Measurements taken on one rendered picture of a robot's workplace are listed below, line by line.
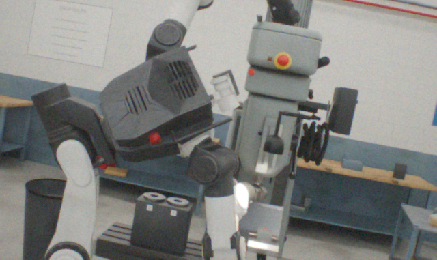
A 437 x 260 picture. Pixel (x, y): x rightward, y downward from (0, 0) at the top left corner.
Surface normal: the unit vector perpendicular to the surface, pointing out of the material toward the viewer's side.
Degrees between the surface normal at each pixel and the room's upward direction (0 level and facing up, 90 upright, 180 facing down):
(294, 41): 90
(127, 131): 74
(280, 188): 90
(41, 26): 90
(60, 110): 90
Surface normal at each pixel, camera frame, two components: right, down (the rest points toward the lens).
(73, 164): 0.22, 0.11
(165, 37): 0.21, -0.37
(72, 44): -0.09, 0.06
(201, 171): -0.38, 0.04
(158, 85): -0.23, -0.25
